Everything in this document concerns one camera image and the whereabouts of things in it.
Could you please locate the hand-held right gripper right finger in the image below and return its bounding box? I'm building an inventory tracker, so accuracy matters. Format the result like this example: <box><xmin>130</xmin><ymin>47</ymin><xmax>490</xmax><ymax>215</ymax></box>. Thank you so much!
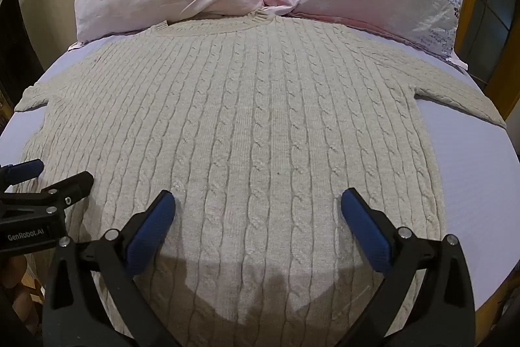
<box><xmin>340</xmin><ymin>188</ymin><xmax>476</xmax><ymax>347</ymax></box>

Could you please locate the white bed sheet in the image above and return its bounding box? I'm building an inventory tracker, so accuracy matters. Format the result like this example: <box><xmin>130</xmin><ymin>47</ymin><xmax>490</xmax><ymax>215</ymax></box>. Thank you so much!
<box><xmin>0</xmin><ymin>29</ymin><xmax>520</xmax><ymax>312</ymax></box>

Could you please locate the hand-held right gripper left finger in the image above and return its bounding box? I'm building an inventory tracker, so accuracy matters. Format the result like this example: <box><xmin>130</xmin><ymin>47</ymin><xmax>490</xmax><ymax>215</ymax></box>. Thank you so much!
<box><xmin>42</xmin><ymin>190</ymin><xmax>180</xmax><ymax>347</ymax></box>

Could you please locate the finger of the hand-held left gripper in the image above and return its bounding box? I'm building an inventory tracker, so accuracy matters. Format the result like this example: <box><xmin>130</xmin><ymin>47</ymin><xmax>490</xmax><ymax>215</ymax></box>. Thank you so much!
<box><xmin>0</xmin><ymin>159</ymin><xmax>45</xmax><ymax>187</ymax></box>
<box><xmin>0</xmin><ymin>171</ymin><xmax>95</xmax><ymax>226</ymax></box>

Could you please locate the beige cable-knit sweater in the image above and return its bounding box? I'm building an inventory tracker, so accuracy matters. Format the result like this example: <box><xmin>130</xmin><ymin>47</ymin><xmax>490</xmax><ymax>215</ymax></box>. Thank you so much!
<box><xmin>15</xmin><ymin>9</ymin><xmax>507</xmax><ymax>347</ymax></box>

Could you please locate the yellow wooden door frame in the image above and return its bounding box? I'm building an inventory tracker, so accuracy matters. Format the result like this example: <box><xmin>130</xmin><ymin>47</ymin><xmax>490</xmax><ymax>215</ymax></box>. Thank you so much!
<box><xmin>452</xmin><ymin>0</ymin><xmax>520</xmax><ymax>121</ymax></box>

